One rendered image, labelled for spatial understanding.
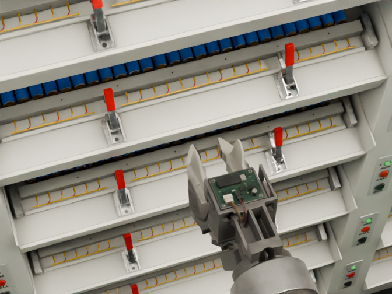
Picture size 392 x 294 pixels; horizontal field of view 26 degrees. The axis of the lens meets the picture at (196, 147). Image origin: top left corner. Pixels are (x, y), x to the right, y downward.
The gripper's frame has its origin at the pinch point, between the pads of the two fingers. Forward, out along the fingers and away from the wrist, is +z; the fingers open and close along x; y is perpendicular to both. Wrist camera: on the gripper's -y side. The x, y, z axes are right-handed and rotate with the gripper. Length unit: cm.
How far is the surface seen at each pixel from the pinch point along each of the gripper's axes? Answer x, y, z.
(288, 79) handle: -17.1, -6.2, 14.3
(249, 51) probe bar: -13.0, -4.3, 19.7
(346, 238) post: -35, -60, 16
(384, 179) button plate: -39, -41, 15
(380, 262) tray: -50, -87, 22
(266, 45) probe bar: -15.7, -4.1, 19.8
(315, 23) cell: -24.2, -3.6, 21.6
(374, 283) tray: -47, -90, 18
